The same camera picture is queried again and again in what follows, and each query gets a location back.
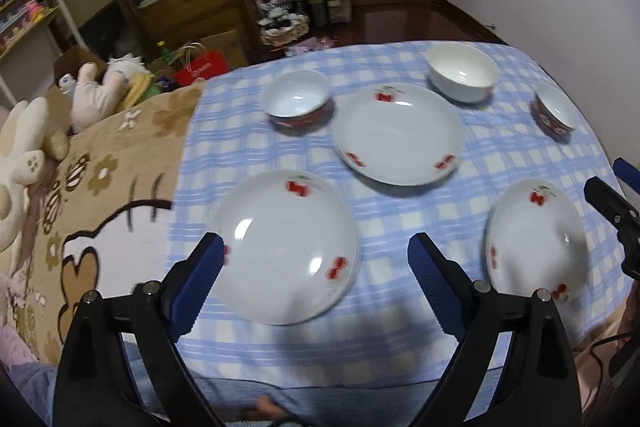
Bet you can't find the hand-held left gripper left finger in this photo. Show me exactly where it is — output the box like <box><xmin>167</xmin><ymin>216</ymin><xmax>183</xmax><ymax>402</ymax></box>
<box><xmin>52</xmin><ymin>232</ymin><xmax>231</xmax><ymax>427</ymax></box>

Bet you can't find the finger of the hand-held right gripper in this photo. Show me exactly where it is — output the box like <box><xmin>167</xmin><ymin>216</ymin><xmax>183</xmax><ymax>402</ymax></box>
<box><xmin>583</xmin><ymin>177</ymin><xmax>640</xmax><ymax>280</ymax></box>
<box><xmin>614</xmin><ymin>158</ymin><xmax>640</xmax><ymax>188</ymax></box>

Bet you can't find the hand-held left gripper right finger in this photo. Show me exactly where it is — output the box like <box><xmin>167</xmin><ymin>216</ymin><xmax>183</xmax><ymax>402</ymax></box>
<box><xmin>407</xmin><ymin>233</ymin><xmax>583</xmax><ymax>427</ymax></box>

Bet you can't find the cherry-print white plate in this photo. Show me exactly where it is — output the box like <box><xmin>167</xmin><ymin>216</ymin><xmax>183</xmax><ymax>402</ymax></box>
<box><xmin>484</xmin><ymin>178</ymin><xmax>590</xmax><ymax>305</ymax></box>
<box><xmin>332</xmin><ymin>83</ymin><xmax>466</xmax><ymax>186</ymax></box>
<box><xmin>206</xmin><ymin>169</ymin><xmax>362</xmax><ymax>327</ymax></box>

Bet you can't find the small red-sided white bowl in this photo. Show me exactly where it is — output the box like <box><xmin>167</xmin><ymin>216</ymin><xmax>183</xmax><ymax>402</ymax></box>
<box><xmin>259</xmin><ymin>69</ymin><xmax>333</xmax><ymax>135</ymax></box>
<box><xmin>530</xmin><ymin>83</ymin><xmax>580</xmax><ymax>142</ymax></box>

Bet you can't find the large plain white bowl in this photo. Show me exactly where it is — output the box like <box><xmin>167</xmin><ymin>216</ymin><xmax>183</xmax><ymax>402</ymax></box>
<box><xmin>425</xmin><ymin>42</ymin><xmax>499</xmax><ymax>104</ymax></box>

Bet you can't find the brown printed blanket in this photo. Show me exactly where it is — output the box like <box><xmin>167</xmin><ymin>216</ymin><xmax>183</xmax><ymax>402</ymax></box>
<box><xmin>0</xmin><ymin>82</ymin><xmax>206</xmax><ymax>368</ymax></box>

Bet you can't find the blue plaid cloth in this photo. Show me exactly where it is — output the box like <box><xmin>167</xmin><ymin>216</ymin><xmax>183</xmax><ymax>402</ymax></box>
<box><xmin>120</xmin><ymin>39</ymin><xmax>636</xmax><ymax>388</ymax></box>

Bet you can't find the lavender cloth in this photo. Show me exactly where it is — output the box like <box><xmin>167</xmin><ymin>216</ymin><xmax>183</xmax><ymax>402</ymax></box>
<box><xmin>0</xmin><ymin>317</ymin><xmax>58</xmax><ymax>408</ymax></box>

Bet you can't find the green yellow plush toy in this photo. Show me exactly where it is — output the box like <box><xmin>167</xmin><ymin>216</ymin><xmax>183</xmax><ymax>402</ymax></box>
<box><xmin>117</xmin><ymin>72</ymin><xmax>163</xmax><ymax>110</ymax></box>

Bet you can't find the cream plush rabbit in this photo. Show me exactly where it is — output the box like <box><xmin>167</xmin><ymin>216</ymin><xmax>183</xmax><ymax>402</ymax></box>
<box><xmin>0</xmin><ymin>99</ymin><xmax>70</xmax><ymax>253</ymax></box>

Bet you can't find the red shopping bag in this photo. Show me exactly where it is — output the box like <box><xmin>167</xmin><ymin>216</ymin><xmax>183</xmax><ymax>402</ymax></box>
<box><xmin>172</xmin><ymin>42</ymin><xmax>230</xmax><ymax>88</ymax></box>

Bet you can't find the white fluffy plush toy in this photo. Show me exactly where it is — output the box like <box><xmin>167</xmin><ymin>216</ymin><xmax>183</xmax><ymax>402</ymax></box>
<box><xmin>105</xmin><ymin>53</ymin><xmax>151</xmax><ymax>82</ymax></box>

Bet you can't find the closed cardboard box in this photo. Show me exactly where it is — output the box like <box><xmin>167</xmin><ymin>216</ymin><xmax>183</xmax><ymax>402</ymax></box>
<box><xmin>197</xmin><ymin>29</ymin><xmax>248</xmax><ymax>70</ymax></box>

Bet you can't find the open cardboard box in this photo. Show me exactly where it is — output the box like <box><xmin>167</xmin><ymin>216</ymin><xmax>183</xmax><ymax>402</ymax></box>
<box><xmin>45</xmin><ymin>46</ymin><xmax>108</xmax><ymax>118</ymax></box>

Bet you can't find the wicker basket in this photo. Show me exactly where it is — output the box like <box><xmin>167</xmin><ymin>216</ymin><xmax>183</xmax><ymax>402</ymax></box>
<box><xmin>257</xmin><ymin>0</ymin><xmax>312</xmax><ymax>48</ymax></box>

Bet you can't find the white toy shelf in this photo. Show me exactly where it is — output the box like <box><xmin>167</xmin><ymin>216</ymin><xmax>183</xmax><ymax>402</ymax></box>
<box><xmin>0</xmin><ymin>0</ymin><xmax>86</xmax><ymax>108</ymax></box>

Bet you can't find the black cable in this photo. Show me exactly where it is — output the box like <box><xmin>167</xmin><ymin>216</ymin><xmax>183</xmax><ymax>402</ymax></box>
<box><xmin>587</xmin><ymin>332</ymin><xmax>633</xmax><ymax>388</ymax></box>

